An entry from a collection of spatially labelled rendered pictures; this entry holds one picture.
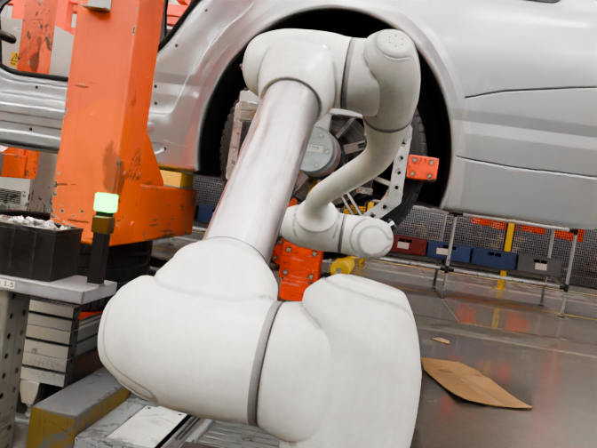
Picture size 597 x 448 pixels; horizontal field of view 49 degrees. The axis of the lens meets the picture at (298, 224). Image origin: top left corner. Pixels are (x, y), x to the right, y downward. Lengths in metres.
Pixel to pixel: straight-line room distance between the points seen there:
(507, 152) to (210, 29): 1.02
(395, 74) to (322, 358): 0.59
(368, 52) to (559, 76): 1.05
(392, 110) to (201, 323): 0.61
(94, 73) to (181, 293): 1.01
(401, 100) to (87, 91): 0.84
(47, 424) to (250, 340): 1.03
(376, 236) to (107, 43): 0.81
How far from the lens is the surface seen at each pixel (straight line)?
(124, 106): 1.69
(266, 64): 1.19
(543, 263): 5.91
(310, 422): 0.75
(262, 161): 0.98
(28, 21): 5.15
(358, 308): 0.74
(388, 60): 1.16
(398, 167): 1.96
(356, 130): 2.17
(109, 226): 1.53
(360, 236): 1.59
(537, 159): 2.09
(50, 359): 1.90
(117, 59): 1.71
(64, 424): 1.71
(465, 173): 2.06
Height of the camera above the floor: 0.73
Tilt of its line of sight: 3 degrees down
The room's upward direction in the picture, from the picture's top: 9 degrees clockwise
